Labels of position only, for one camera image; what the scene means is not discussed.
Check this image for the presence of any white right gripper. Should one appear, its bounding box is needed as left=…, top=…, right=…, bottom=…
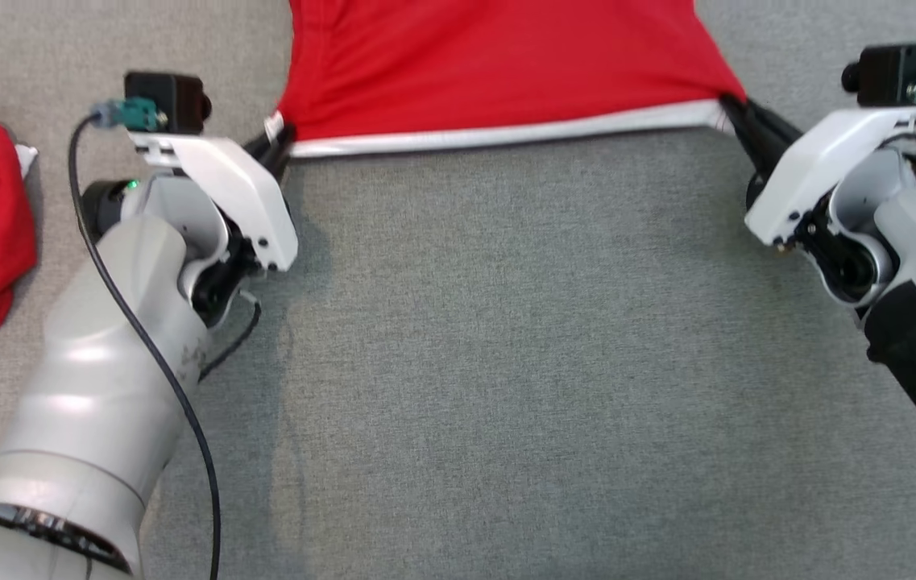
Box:
left=719, top=97, right=916, bottom=247

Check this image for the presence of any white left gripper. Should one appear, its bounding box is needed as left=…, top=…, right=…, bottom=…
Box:
left=127, top=125, right=299, bottom=273

